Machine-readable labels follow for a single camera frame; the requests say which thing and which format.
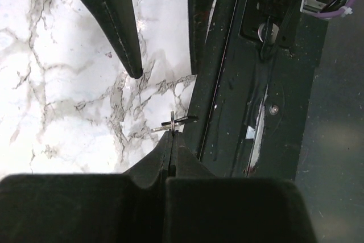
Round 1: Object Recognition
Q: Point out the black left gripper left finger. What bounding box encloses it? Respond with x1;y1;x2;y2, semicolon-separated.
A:
1;131;173;242

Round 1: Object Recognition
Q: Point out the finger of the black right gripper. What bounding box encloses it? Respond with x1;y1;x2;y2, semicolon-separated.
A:
188;0;214;75
80;0;143;79

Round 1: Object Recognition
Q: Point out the silver key with black tag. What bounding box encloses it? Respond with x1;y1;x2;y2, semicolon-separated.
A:
151;111;182;133

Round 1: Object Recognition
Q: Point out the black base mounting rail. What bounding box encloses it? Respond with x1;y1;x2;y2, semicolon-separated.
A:
184;0;327;180

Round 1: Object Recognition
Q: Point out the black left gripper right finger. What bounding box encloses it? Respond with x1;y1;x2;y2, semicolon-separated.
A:
166;132;317;242

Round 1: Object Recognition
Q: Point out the black white key tag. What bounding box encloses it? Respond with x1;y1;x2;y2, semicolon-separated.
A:
161;116;198;127

